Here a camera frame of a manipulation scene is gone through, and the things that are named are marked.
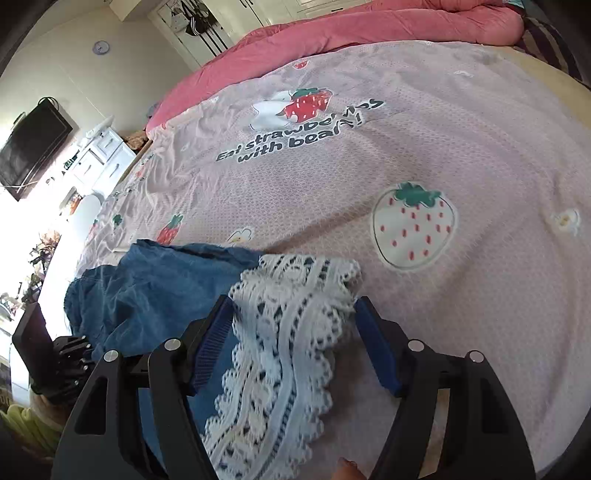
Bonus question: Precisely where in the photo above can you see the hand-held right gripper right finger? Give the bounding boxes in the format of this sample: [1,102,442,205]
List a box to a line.
[353,296,539,480]

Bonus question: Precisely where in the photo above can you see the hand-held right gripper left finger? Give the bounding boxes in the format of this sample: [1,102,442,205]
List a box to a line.
[50,294,236,480]

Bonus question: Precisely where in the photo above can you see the blue denim pants lace hem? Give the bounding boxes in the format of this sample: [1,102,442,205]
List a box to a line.
[64,240,363,480]

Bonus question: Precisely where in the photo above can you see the person's right hand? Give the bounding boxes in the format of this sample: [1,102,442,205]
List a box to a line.
[336,458,365,480]

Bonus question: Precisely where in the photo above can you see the potted plant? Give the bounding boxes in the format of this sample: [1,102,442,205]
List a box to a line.
[28,231,63,305]

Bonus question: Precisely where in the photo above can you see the white dresser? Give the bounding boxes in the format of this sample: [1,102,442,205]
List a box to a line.
[60,115,139,195]

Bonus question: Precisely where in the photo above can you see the strawberry print pink bed sheet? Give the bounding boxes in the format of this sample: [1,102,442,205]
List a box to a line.
[69,41,591,480]

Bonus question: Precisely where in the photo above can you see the beige bed sheet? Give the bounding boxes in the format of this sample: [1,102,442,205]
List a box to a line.
[499,44,591,121]

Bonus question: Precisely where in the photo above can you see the hanging bags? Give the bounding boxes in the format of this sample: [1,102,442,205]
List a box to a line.
[168,0,232,51]

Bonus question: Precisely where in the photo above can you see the pink quilt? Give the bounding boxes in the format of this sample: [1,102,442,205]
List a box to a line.
[145,0,525,132]

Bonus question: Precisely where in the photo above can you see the white wardrobe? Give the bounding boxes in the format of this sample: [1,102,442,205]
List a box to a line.
[231,0,305,28]

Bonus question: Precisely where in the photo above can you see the purple striped pillow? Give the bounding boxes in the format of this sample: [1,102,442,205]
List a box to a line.
[512,16,583,79]

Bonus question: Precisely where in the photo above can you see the black wall television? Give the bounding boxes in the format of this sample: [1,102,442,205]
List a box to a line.
[0,97,75,201]

